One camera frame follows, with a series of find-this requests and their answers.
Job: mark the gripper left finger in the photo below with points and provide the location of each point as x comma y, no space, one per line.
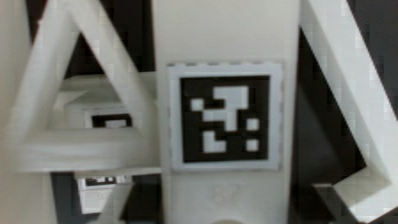
114,205

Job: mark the white chair back frame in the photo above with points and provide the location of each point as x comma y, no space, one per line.
220,38

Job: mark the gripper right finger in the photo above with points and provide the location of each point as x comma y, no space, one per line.
336,206

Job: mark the white chair seat block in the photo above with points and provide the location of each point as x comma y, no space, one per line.
222,113

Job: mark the white chair leg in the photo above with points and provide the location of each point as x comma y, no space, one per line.
98,116
94,189

